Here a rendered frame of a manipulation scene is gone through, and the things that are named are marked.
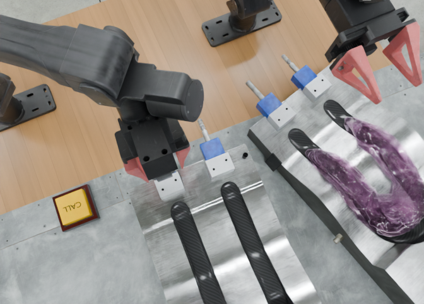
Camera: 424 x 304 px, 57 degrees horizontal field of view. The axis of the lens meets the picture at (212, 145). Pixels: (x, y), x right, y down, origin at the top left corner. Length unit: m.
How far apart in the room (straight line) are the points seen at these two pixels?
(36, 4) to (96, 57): 1.71
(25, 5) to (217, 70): 1.40
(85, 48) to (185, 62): 0.52
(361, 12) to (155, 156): 0.33
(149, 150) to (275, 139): 0.41
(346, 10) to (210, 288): 0.53
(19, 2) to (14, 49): 1.70
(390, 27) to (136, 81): 0.33
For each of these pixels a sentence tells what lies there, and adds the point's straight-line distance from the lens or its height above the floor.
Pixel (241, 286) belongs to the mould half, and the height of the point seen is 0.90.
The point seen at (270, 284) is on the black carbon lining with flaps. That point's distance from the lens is 0.78.
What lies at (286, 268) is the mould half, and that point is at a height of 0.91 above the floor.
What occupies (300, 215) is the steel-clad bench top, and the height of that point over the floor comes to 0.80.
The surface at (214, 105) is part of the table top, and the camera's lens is 0.93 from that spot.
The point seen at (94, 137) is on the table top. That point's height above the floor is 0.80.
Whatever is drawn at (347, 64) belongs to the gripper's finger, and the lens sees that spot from 0.55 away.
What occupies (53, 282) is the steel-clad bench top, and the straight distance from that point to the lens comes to 0.93.
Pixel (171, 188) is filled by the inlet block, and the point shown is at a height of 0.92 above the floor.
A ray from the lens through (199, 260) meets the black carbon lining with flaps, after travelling 0.79.
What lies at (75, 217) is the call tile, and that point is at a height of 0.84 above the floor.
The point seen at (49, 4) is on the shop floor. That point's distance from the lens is 2.16.
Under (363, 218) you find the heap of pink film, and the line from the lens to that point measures 0.85.
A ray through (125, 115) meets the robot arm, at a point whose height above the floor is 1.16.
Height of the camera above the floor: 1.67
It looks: 75 degrees down
